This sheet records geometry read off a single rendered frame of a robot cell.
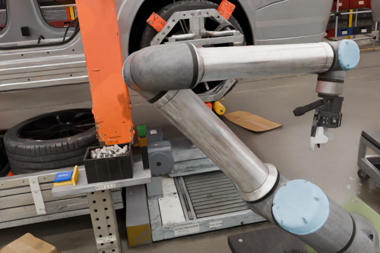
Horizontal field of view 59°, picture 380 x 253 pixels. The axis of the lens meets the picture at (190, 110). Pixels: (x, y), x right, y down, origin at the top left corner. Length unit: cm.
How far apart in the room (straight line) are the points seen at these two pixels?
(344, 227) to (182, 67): 63
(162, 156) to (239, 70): 111
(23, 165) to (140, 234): 75
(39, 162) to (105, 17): 89
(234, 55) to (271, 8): 142
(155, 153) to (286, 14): 121
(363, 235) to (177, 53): 73
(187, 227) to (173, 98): 105
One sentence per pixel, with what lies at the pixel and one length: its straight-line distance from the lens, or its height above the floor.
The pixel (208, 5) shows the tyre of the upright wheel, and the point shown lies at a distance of 206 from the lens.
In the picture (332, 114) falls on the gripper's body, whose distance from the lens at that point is 128.
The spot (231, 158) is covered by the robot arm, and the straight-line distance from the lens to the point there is 102.
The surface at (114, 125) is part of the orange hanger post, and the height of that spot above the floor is 64.
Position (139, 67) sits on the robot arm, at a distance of 83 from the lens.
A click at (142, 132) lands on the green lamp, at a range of 151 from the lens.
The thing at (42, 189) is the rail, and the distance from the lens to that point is 193.
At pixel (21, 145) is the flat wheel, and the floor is 50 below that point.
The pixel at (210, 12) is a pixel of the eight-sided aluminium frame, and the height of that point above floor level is 110.
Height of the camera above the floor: 118
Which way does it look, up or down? 18 degrees down
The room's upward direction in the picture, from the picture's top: 4 degrees counter-clockwise
